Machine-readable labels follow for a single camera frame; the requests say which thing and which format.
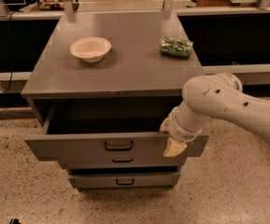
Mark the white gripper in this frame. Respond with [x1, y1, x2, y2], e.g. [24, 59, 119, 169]
[160, 105, 208, 158]

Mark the grey top drawer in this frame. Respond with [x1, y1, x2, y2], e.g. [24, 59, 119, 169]
[26, 105, 209, 164]

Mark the grey drawer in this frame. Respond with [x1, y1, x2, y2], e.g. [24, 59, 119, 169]
[60, 154, 187, 169]
[26, 105, 209, 164]
[68, 172, 180, 189]

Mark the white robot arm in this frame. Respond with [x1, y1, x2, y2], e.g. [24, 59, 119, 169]
[160, 73, 270, 158]

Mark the grey middle drawer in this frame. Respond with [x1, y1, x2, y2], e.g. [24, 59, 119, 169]
[60, 154, 187, 169]

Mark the grey bottom drawer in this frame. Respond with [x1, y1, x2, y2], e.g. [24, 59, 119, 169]
[68, 172, 180, 189]

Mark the grey metal drawer cabinet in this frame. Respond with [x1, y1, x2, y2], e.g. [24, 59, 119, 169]
[21, 10, 212, 192]

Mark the green snack bag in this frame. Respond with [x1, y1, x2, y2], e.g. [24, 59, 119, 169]
[160, 36, 193, 58]

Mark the white paper bowl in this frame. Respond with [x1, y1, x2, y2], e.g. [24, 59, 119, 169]
[70, 36, 111, 63]

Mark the black hanging cable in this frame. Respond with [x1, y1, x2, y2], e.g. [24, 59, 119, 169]
[3, 10, 17, 93]

